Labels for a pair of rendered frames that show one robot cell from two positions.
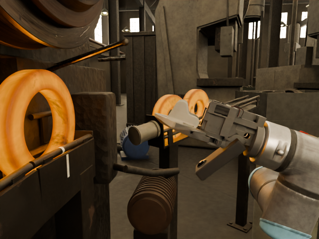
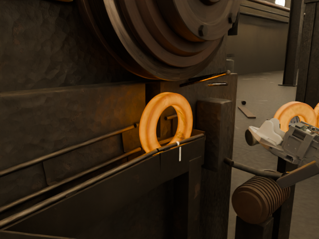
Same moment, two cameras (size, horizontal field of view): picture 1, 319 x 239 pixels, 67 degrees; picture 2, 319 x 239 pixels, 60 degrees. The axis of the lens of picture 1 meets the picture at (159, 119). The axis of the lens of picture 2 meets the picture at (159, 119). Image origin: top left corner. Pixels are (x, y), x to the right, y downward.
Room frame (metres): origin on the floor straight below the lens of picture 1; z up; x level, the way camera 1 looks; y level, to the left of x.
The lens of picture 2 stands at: (-0.20, -0.22, 0.95)
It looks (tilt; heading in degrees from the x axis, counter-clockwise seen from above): 13 degrees down; 36
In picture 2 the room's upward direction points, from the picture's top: straight up
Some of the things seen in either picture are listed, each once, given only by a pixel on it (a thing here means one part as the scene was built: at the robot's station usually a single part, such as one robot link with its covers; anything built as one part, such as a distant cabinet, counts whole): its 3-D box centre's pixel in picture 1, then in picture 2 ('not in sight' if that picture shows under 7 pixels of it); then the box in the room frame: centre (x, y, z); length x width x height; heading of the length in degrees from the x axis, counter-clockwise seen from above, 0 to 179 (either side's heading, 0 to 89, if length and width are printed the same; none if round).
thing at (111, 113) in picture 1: (94, 136); (212, 133); (0.64, 0.18, 0.68); 0.11 x 0.08 x 0.24; 82
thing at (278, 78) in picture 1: (285, 99); not in sight; (4.21, -2.19, 0.55); 1.10 x 0.53 x 1.10; 12
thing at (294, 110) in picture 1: (286, 123); not in sight; (2.65, -1.42, 0.39); 1.03 x 0.83 x 0.77; 97
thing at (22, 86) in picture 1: (40, 125); (167, 126); (0.41, 0.20, 0.75); 0.18 x 0.03 x 0.18; 172
